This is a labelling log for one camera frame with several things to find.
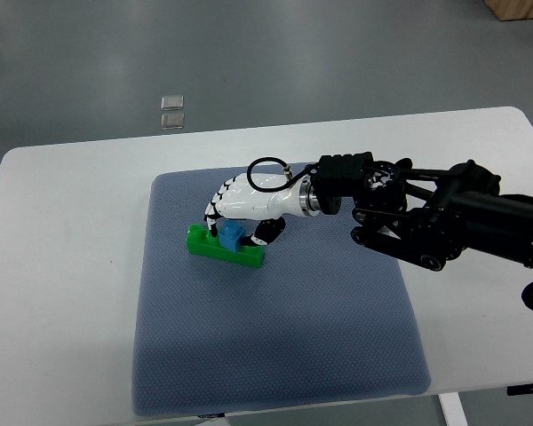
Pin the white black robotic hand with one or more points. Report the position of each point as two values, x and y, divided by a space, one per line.
236 199

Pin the small blue block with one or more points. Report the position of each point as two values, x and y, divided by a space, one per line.
230 235

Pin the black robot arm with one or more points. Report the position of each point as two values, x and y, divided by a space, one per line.
425 217

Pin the long green block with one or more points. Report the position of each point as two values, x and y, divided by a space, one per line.
200 242

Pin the lower metal floor plate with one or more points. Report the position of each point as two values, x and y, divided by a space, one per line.
171 121

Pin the metal floor plate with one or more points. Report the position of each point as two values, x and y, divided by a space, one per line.
172 102
171 121

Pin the blue-grey foam mat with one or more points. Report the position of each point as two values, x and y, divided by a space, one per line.
321 320

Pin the upper metal floor plate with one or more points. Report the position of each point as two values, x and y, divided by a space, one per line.
172 102

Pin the white table leg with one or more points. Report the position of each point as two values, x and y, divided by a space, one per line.
452 409

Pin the wooden box corner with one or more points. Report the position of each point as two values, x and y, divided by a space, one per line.
507 10

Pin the black table control panel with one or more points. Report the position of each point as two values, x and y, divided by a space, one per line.
518 390

